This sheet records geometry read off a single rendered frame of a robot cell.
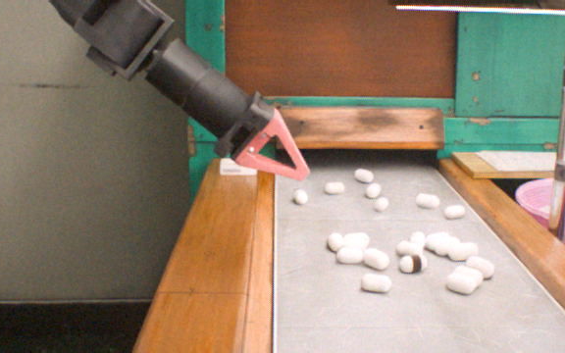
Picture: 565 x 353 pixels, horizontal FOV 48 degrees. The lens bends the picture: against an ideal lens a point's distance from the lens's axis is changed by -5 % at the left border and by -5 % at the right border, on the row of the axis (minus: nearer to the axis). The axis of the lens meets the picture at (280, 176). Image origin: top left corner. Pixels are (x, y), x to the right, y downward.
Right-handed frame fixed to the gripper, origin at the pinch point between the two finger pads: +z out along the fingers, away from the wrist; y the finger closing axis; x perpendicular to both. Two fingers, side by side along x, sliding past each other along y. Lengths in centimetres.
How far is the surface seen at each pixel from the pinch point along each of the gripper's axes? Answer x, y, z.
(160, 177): 51, 122, -7
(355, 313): 5.5, -11.1, 11.6
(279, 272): 10.5, -0.3, 5.9
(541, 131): -27, 47, 40
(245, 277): 10.8, -7.7, 1.6
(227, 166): 13.1, 34.1, -2.9
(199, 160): 19, 47, -6
